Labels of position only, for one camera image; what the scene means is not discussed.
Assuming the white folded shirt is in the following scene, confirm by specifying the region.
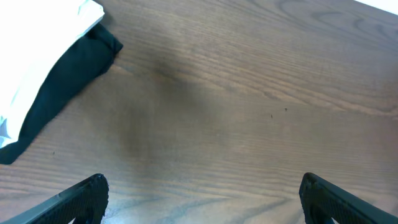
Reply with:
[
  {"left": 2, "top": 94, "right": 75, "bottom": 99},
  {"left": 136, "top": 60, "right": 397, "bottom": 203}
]
[{"left": 1, "top": 0, "right": 104, "bottom": 147}]

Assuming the black folded shirt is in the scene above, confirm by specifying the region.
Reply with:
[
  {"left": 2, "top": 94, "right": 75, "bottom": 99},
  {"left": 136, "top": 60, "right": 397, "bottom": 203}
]
[{"left": 1, "top": 24, "right": 123, "bottom": 165}]

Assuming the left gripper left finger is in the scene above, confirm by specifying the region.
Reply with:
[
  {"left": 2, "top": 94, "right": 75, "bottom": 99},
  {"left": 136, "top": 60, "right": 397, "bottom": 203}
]
[{"left": 3, "top": 174, "right": 109, "bottom": 224}]

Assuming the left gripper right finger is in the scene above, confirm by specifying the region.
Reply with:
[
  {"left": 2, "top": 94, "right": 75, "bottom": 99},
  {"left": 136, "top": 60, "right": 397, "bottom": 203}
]
[{"left": 299, "top": 172, "right": 397, "bottom": 224}]

